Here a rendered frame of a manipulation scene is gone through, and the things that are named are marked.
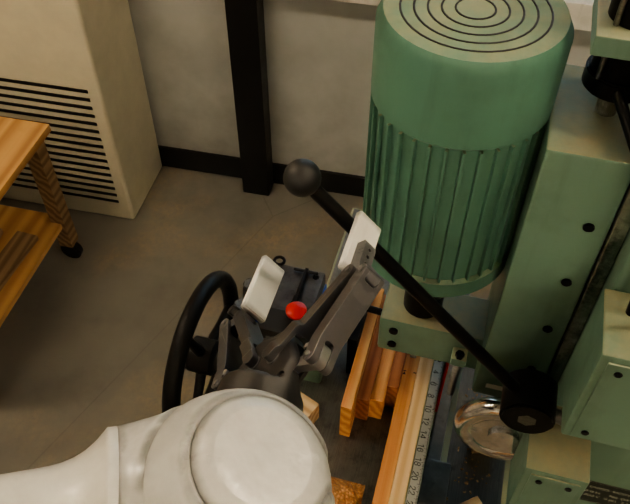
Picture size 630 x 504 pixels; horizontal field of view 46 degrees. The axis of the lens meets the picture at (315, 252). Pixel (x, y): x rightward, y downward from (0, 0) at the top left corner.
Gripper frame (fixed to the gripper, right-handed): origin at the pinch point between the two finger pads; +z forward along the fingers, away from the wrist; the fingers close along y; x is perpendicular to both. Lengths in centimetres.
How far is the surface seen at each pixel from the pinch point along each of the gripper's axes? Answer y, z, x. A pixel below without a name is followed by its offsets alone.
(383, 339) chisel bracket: -14.2, 10.3, -24.6
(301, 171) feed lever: 7.1, -0.7, 8.9
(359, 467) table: -22.4, -2.8, -33.6
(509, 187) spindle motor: 16.1, 8.9, -8.2
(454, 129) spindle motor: 17.8, 5.3, 2.4
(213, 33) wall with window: -101, 136, -4
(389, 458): -16.9, -2.3, -33.4
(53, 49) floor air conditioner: -120, 105, 26
